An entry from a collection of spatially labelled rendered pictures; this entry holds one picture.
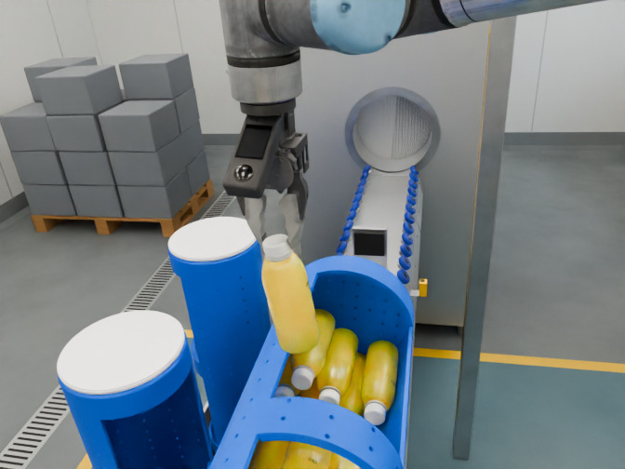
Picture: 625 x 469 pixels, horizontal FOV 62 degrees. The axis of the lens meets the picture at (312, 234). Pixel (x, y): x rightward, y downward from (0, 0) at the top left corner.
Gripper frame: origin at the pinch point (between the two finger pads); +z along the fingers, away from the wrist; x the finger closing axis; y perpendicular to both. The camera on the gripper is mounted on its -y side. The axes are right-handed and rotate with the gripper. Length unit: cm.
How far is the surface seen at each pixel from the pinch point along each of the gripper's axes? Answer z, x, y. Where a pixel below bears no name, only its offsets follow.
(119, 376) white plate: 41, 41, 6
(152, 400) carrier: 46, 34, 7
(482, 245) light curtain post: 48, -35, 85
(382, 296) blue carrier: 29.7, -11.5, 29.6
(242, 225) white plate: 42, 40, 76
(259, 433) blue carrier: 20.3, -1.1, -16.5
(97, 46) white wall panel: 51, 345, 436
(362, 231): 37, 0, 70
